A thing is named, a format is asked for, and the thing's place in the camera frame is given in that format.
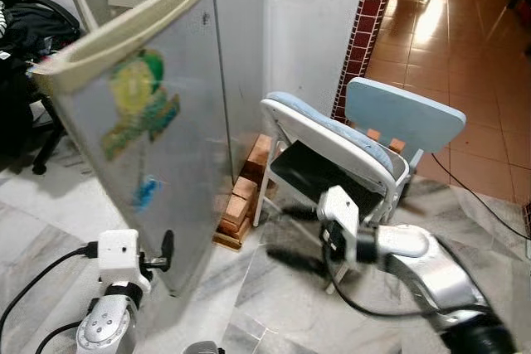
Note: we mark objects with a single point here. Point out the black backpack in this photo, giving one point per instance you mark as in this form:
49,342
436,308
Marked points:
37,26

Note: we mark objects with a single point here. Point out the green yellow fruit sticker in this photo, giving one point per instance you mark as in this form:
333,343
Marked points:
137,89

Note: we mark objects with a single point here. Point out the orange clay brick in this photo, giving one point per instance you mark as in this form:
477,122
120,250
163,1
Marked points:
257,155
245,191
232,219
373,133
397,145

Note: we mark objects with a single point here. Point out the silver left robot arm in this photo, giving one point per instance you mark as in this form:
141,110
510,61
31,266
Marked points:
108,329

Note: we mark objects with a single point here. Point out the grey white fridge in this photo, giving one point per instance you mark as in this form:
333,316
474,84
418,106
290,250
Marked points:
241,55

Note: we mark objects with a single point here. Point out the black office chair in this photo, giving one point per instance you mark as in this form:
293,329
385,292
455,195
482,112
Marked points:
25,113

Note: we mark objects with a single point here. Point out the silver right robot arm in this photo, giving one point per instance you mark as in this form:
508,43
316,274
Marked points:
431,279

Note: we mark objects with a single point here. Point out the grey robot leg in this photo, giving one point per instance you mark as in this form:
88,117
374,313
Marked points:
203,348

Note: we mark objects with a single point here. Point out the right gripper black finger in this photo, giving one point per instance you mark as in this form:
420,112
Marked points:
294,261
300,213

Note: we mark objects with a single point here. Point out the white light blue folding chair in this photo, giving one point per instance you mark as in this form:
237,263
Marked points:
406,113

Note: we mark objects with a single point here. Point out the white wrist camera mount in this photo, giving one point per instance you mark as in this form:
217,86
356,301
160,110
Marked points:
116,254
338,209

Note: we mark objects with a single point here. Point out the small blue sticker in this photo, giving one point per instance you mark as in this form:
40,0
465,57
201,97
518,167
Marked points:
147,192

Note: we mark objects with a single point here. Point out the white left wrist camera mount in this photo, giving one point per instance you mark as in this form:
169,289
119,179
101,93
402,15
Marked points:
116,254

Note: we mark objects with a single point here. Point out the dark red tiled pillar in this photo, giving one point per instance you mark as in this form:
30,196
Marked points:
369,22

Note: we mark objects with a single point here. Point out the grey fridge door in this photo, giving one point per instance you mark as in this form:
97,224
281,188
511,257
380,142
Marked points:
166,163

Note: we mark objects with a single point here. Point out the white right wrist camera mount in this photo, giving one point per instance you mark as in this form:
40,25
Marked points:
338,209

